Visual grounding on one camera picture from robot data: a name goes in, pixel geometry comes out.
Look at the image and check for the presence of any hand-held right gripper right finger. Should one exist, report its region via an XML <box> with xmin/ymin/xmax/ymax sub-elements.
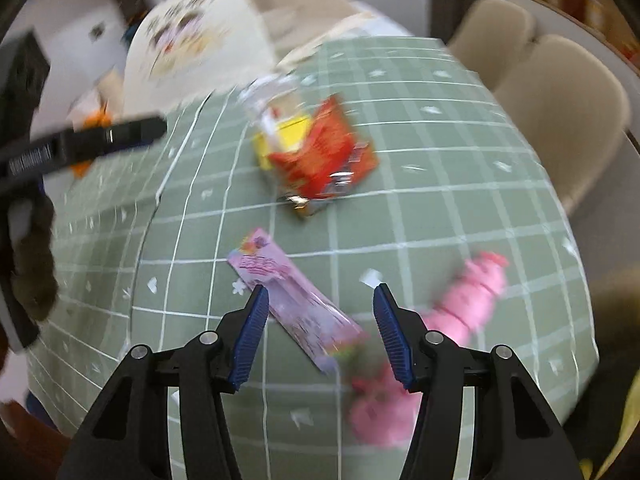
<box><xmin>372</xmin><ymin>282</ymin><xmax>583</xmax><ymax>480</ymax></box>

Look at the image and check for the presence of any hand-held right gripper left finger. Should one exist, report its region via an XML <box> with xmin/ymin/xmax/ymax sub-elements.
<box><xmin>57</xmin><ymin>284</ymin><xmax>271</xmax><ymax>480</ymax></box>

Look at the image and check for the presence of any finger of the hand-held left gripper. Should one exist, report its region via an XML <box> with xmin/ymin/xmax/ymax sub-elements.
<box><xmin>62</xmin><ymin>114</ymin><xmax>169</xmax><ymax>162</ymax></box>

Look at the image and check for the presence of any purple long snack packet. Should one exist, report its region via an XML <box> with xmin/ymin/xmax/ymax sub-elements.
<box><xmin>227</xmin><ymin>227</ymin><xmax>364</xmax><ymax>373</ymax></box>

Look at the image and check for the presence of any cream cartoon print paper bag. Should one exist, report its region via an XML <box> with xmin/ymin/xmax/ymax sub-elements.
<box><xmin>122</xmin><ymin>0</ymin><xmax>391</xmax><ymax>111</ymax></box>

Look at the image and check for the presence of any orange object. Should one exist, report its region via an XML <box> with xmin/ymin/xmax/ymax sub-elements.
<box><xmin>70</xmin><ymin>100</ymin><xmax>117</xmax><ymax>181</ymax></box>

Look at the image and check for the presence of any pink plastic bottle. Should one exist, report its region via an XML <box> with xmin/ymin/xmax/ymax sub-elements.
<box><xmin>349</xmin><ymin>251</ymin><xmax>511</xmax><ymax>447</ymax></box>

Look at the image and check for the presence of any green grid tablecloth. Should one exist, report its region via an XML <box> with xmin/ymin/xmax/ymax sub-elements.
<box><xmin>25</xmin><ymin>35</ymin><xmax>601</xmax><ymax>480</ymax></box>

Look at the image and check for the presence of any clear plastic wrapper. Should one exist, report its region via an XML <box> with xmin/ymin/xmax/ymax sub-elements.
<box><xmin>239</xmin><ymin>74</ymin><xmax>303</xmax><ymax>122</ymax></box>

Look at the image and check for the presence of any yellow snack packet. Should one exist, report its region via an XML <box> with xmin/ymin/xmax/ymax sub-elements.
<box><xmin>251</xmin><ymin>104</ymin><xmax>315</xmax><ymax>172</ymax></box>

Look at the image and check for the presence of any red gold patterned packet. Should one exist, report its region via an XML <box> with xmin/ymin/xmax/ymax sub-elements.
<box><xmin>269</xmin><ymin>94</ymin><xmax>379</xmax><ymax>202</ymax></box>

